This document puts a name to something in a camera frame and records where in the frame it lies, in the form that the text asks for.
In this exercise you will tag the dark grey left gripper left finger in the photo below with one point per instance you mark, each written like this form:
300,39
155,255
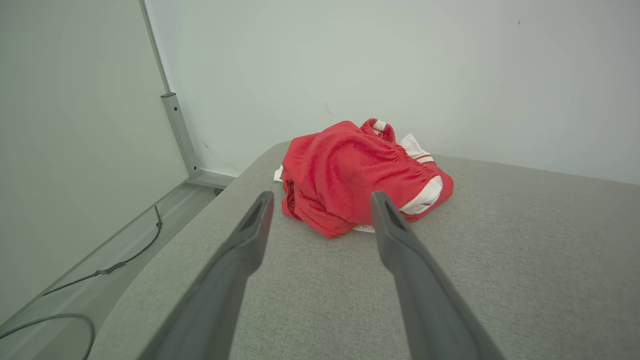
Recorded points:
235,260

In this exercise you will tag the red white basketball jersey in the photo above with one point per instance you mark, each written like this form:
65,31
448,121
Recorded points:
412,145

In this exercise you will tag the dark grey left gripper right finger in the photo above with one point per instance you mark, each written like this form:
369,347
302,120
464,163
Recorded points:
420,290

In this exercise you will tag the red shorts with white trim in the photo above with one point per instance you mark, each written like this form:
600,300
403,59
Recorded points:
340,175

